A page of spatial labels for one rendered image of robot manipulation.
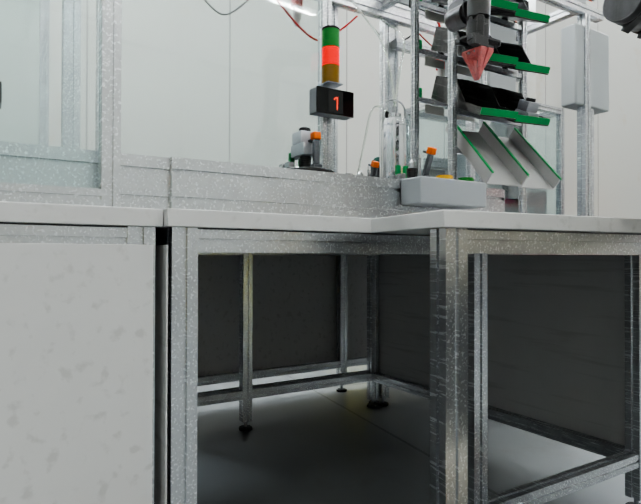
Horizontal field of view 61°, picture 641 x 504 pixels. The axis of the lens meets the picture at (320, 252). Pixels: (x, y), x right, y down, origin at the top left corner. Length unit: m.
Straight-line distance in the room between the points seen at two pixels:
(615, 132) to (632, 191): 0.82
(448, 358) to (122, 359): 0.54
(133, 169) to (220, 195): 0.16
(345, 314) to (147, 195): 2.27
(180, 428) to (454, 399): 0.46
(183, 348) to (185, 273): 0.13
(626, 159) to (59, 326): 7.83
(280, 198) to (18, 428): 0.59
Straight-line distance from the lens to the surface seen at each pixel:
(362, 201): 1.20
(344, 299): 3.15
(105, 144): 0.96
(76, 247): 0.92
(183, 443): 1.00
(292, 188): 1.11
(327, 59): 1.58
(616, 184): 8.10
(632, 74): 8.64
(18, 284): 0.91
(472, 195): 1.33
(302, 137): 1.33
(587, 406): 2.13
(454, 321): 0.95
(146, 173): 1.02
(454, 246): 0.95
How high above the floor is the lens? 0.78
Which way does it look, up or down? level
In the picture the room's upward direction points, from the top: straight up
